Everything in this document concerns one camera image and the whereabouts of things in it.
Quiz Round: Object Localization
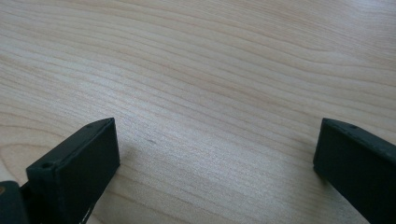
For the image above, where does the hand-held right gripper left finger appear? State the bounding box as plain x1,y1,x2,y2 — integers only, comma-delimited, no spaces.
25,117,121,224

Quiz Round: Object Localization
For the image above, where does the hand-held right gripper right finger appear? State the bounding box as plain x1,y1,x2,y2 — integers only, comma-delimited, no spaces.
312,117,396,224

